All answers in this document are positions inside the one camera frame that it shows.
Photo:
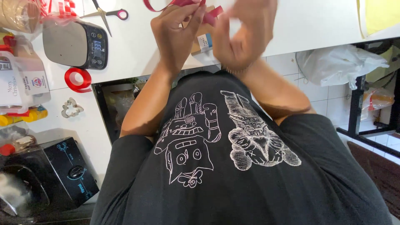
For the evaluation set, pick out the person's left hand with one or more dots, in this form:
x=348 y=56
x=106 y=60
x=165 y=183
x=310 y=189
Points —
x=173 y=43

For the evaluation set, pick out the person's right hand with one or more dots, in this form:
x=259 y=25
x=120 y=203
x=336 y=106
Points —
x=240 y=40

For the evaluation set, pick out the person's right fingers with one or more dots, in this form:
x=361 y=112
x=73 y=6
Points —
x=250 y=15

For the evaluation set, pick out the red satin ribbon strip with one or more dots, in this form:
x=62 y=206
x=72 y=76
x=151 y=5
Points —
x=184 y=3

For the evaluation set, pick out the small brown cardboard box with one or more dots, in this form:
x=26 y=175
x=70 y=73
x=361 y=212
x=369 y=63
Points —
x=203 y=37

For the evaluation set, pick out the white plastic bag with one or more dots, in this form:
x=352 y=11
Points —
x=337 y=65

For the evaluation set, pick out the yellow sheet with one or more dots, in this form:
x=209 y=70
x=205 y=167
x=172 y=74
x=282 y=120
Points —
x=381 y=15

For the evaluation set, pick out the black metal rack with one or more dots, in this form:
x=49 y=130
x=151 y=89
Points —
x=356 y=106

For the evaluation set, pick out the orange plastic bag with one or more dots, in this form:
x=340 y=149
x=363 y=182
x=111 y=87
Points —
x=378 y=100

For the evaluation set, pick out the person's black printed t-shirt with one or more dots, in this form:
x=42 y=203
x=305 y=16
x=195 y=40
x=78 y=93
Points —
x=234 y=181

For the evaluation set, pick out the black digital kitchen scale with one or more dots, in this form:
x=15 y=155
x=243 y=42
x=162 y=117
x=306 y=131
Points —
x=70 y=43

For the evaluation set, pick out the red ribbon roll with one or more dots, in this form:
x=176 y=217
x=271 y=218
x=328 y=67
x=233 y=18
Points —
x=78 y=86

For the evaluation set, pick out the red white checkered packet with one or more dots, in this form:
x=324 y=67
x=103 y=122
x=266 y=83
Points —
x=61 y=7

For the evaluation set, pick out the brown floor mat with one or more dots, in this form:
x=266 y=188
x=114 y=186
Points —
x=378 y=175

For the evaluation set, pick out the metal cookie cutter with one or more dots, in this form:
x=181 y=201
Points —
x=67 y=112

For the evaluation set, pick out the bag of paper cups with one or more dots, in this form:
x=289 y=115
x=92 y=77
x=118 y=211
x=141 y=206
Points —
x=17 y=14

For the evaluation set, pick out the clear plastic tub with card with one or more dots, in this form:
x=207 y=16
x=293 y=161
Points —
x=22 y=81

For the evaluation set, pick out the yellow squeeze bottle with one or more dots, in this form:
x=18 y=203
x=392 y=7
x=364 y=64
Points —
x=34 y=115

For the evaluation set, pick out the red plastic lid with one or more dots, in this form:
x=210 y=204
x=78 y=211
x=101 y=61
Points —
x=7 y=42

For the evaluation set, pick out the black countertop appliance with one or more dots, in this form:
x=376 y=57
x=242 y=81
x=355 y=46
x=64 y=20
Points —
x=59 y=168

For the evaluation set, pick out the small bottle with red cap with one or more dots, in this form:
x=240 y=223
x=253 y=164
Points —
x=9 y=149

